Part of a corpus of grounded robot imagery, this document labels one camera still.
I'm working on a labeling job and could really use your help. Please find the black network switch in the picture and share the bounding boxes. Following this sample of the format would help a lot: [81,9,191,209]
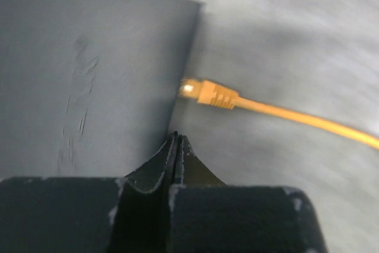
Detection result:
[1,0,201,178]

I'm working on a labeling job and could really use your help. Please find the yellow ethernet cable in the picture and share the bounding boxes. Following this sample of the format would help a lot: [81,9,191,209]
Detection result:
[179,77,379,150]

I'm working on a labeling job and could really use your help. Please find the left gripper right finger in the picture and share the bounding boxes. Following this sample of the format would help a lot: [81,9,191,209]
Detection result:
[177,135,226,186]

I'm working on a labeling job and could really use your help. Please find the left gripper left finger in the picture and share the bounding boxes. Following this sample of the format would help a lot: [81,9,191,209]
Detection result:
[125,132,179,194]

